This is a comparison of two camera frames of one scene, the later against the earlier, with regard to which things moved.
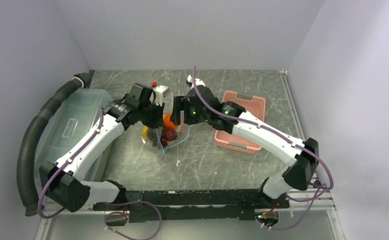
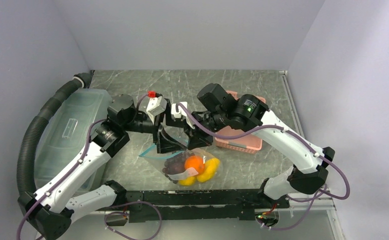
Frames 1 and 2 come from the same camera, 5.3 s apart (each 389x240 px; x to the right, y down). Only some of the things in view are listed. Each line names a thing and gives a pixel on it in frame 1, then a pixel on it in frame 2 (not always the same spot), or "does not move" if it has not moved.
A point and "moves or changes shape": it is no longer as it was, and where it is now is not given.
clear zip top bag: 171,134 moves or changes shape
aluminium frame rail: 315,198 does not move
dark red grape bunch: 152,136 moves or changes shape
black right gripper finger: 179,102 to 197,138
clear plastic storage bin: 72,123 does not move
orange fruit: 168,124 moves or changes shape
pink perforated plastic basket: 254,106 does not move
